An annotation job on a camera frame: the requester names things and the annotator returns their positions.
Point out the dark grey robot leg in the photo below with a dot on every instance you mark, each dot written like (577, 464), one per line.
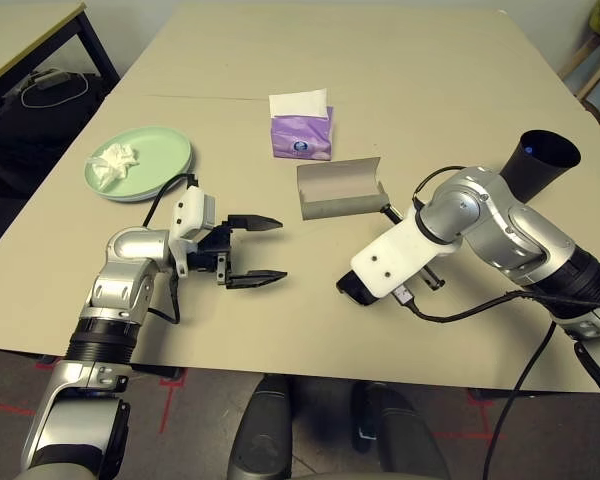
(400, 435)
(260, 430)

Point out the grey power adapter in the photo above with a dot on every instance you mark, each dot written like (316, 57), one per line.
(49, 79)

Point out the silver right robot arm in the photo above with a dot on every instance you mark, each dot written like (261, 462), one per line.
(480, 210)

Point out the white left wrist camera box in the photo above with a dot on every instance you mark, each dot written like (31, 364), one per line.
(190, 210)

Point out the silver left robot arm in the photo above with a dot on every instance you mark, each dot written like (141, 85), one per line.
(125, 260)

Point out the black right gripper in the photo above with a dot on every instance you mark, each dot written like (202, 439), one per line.
(436, 277)

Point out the white tissue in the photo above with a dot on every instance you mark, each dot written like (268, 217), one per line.
(112, 160)

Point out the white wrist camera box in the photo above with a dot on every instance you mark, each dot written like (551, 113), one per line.
(395, 250)
(190, 210)

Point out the grey glasses case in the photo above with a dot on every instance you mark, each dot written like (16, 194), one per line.
(330, 207)

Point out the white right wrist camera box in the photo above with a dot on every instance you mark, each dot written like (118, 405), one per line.
(395, 250)

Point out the dark grey right robot leg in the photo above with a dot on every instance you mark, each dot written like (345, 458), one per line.
(400, 435)

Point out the light green plate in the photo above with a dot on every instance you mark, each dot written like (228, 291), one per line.
(160, 150)

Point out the purple tissue pack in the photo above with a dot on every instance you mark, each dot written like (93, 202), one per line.
(300, 140)

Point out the wooden stool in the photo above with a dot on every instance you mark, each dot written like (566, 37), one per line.
(592, 70)

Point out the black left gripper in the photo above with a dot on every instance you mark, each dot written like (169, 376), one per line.
(212, 252)

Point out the black bag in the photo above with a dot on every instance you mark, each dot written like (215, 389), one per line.
(30, 140)

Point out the black cup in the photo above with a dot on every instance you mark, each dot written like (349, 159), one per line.
(545, 170)

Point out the beige side table black frame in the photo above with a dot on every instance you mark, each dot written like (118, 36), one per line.
(20, 35)

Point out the black sunglasses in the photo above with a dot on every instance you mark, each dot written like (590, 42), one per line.
(352, 290)

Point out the dark grey left robot leg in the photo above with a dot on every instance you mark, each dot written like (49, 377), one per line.
(260, 430)

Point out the light blue plate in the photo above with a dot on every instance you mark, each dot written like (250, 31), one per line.
(130, 200)

